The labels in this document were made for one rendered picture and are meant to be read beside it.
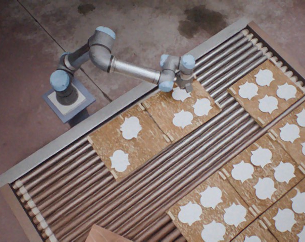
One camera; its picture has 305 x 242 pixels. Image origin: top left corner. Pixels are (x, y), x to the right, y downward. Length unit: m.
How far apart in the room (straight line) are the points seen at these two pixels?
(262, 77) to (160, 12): 1.78
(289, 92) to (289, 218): 0.83
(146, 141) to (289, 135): 0.92
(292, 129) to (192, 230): 0.92
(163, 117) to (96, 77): 1.39
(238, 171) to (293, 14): 2.50
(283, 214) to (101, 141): 1.17
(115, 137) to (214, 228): 0.80
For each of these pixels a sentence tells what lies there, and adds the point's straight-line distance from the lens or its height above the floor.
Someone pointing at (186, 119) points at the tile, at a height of 0.95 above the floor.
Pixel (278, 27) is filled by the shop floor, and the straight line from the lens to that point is 3.94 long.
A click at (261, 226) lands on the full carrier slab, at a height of 0.94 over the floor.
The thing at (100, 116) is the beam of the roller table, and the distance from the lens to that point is 2.12.
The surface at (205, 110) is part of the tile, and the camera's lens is 2.12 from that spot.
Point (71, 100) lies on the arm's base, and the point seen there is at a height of 0.94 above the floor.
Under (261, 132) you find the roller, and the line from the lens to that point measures 2.19.
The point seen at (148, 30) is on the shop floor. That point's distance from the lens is 3.62.
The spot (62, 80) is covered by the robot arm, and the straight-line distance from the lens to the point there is 2.05.
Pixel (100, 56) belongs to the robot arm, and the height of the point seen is 1.42.
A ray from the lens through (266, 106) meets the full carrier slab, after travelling 2.25.
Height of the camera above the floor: 2.85
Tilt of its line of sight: 68 degrees down
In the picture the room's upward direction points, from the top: 3 degrees clockwise
